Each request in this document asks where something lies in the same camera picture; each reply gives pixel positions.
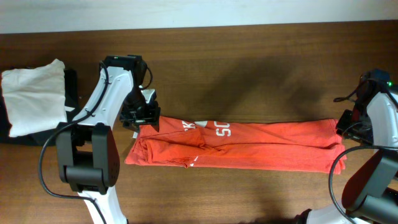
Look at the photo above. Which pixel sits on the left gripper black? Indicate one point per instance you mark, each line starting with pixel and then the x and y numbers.
pixel 151 117

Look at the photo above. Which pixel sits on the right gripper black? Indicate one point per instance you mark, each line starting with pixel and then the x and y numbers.
pixel 342 129

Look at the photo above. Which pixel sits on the red orange t-shirt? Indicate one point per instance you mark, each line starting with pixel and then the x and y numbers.
pixel 309 146

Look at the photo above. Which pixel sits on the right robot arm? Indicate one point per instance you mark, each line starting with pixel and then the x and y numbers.
pixel 372 123

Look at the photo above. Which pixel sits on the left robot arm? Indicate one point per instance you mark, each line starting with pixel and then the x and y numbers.
pixel 88 159

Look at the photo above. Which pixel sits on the folded black garment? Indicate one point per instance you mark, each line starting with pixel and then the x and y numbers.
pixel 39 139

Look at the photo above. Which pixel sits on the folded white t-shirt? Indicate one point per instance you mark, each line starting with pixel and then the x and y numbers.
pixel 34 98

